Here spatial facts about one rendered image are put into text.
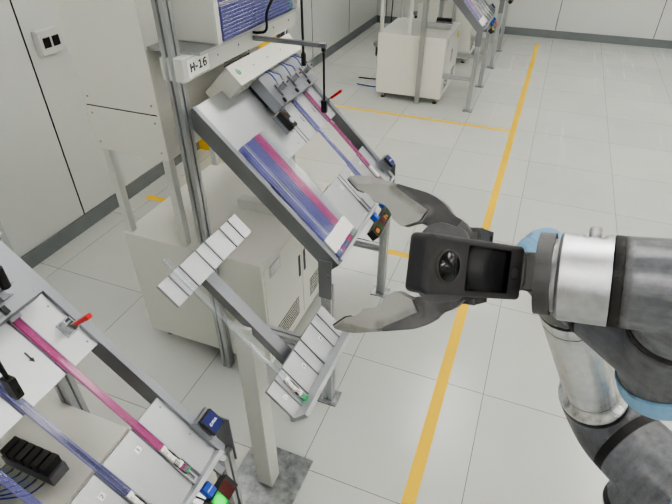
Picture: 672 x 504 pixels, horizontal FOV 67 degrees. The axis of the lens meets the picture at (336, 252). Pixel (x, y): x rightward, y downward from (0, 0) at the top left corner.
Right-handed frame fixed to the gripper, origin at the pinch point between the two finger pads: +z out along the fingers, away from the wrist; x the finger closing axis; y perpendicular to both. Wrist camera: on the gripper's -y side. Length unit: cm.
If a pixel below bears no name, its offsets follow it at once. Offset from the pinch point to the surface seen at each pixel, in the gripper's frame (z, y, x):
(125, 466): 60, 31, -50
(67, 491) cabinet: 85, 37, -65
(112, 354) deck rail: 71, 34, -28
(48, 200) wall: 260, 139, 11
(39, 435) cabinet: 104, 41, -57
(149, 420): 62, 38, -42
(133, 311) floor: 187, 142, -43
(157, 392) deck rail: 63, 41, -37
